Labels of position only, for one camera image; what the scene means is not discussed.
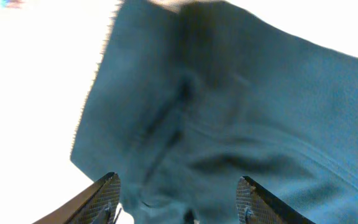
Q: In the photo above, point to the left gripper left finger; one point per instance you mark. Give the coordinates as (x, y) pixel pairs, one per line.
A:
(95, 205)

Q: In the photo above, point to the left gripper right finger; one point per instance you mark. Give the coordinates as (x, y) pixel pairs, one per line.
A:
(256, 205)

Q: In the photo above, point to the black polo shirt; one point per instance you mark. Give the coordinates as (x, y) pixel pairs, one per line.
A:
(185, 103)

